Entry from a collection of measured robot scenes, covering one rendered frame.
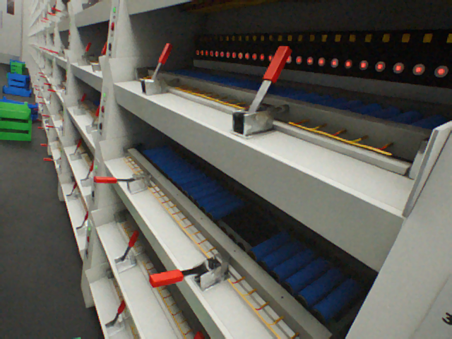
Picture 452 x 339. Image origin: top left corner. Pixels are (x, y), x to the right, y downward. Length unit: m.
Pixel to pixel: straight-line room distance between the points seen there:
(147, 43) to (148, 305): 0.56
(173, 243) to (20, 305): 0.66
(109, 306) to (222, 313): 0.53
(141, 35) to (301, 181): 0.55
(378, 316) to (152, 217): 0.35
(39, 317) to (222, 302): 0.70
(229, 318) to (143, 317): 0.26
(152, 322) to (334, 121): 0.44
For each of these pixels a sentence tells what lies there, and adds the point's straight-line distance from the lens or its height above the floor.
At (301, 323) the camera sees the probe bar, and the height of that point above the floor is 0.51.
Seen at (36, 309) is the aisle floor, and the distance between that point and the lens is 0.97.
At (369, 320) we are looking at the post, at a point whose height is 0.59.
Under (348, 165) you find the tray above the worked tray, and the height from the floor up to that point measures 0.66.
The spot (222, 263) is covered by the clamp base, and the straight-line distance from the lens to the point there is 0.33.
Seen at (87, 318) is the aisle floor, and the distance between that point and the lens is 0.93.
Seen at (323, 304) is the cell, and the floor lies 0.51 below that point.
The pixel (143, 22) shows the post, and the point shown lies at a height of 0.79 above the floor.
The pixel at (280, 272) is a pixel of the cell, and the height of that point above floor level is 0.51.
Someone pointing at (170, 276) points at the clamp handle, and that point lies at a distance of 0.30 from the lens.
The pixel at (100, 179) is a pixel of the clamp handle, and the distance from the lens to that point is 0.51.
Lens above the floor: 0.69
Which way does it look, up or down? 17 degrees down
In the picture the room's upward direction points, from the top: 15 degrees clockwise
